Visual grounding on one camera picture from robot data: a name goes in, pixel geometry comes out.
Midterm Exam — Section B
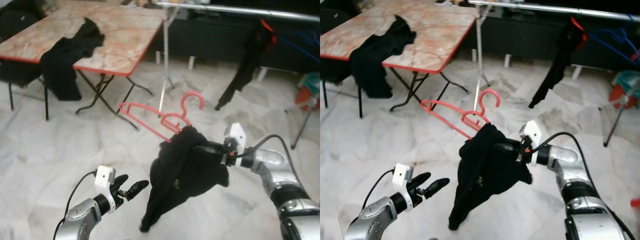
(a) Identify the silver metal clothes rack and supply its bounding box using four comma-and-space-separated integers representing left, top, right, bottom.
154, 1, 321, 151
470, 0, 640, 148

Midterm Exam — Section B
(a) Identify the red hanger with green hook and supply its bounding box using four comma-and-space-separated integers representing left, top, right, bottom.
570, 16, 590, 48
260, 19, 278, 51

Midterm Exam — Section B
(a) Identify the red plastic clothes hanger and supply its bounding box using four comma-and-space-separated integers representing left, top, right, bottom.
119, 91, 206, 143
421, 89, 502, 141

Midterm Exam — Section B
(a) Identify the blue clothes hanger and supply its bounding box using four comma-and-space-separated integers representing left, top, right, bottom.
587, 27, 640, 68
277, 30, 321, 63

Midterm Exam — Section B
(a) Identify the red bin with teal bag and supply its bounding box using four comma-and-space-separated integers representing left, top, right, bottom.
295, 72, 321, 112
609, 70, 640, 108

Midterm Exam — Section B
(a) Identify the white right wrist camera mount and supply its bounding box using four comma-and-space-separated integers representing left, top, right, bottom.
519, 120, 544, 166
224, 123, 247, 166

